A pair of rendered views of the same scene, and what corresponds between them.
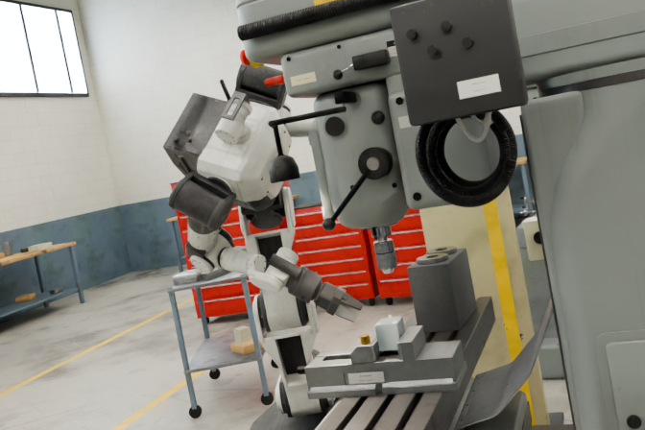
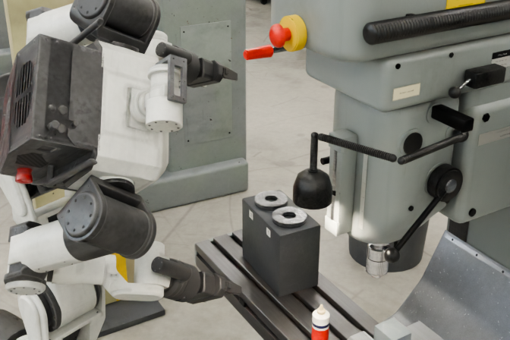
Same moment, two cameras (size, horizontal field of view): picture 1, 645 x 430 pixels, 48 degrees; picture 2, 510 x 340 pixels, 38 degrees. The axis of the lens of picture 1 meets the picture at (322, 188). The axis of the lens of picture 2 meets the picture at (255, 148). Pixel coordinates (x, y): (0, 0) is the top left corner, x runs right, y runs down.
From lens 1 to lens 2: 1.63 m
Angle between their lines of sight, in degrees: 54
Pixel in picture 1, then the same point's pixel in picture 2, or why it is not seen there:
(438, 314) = (301, 275)
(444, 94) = not seen: outside the picture
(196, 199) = (126, 224)
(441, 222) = not seen: hidden behind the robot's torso
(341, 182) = (400, 204)
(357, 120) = (432, 135)
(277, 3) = not seen: outside the picture
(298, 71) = (403, 82)
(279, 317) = (76, 311)
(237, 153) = (146, 138)
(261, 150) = not seen: hidden behind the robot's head
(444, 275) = (316, 237)
